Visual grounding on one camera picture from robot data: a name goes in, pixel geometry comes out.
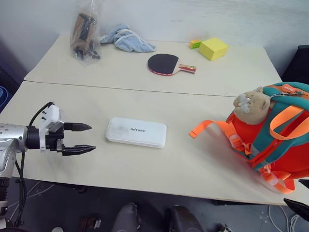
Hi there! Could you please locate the yellow box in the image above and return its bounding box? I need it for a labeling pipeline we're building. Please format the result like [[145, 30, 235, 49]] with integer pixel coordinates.
[[198, 37, 229, 61]]

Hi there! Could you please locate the light blue towel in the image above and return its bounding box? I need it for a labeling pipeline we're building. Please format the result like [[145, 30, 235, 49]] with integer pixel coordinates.
[[100, 23, 157, 53]]

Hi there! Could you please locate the silver keychain chain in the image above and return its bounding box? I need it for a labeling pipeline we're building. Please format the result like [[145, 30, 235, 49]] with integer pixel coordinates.
[[268, 90, 304, 100]]

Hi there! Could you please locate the orange and teal backpack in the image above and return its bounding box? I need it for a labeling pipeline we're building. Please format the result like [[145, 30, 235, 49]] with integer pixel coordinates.
[[188, 82, 309, 195]]

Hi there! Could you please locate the white rectangular case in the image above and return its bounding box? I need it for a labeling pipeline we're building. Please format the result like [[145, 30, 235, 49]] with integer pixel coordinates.
[[105, 116, 168, 149]]

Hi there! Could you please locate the white floor cable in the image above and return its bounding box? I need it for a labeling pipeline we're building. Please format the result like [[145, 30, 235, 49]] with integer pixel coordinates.
[[267, 204, 309, 232]]

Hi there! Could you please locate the black rounded shape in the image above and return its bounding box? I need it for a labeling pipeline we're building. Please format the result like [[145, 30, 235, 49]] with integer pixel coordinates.
[[165, 204, 204, 232]]

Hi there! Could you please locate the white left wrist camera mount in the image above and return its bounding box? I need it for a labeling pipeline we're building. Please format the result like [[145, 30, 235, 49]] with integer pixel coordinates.
[[38, 102, 65, 153]]

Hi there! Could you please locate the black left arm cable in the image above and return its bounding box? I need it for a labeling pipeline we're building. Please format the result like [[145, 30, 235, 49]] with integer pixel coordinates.
[[14, 101, 54, 228]]

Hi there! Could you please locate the black chair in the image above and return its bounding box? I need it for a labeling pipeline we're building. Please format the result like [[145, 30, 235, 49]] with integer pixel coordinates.
[[281, 44, 309, 85]]

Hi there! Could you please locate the brown plush animal keychain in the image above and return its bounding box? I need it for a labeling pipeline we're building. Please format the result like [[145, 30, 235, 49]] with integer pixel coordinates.
[[232, 86, 276, 121]]

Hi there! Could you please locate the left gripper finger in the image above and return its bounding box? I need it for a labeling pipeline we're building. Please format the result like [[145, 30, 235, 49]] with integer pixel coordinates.
[[64, 122, 93, 132], [62, 144, 97, 157]]

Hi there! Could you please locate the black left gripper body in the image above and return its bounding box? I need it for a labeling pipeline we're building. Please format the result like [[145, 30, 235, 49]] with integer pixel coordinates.
[[44, 122, 67, 156]]

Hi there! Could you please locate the clear plastic bag of parts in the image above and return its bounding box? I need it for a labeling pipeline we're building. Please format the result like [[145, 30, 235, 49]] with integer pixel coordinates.
[[70, 0, 101, 68]]

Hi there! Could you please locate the blue round object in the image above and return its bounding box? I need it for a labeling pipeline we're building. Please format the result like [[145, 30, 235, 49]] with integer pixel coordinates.
[[0, 86, 13, 115]]

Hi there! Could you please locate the grey rounded shape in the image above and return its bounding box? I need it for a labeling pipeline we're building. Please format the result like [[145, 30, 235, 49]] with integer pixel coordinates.
[[112, 202, 143, 232]]

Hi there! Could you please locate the black table tennis paddle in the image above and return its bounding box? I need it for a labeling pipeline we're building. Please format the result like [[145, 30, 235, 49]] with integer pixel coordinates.
[[147, 53, 197, 76]]

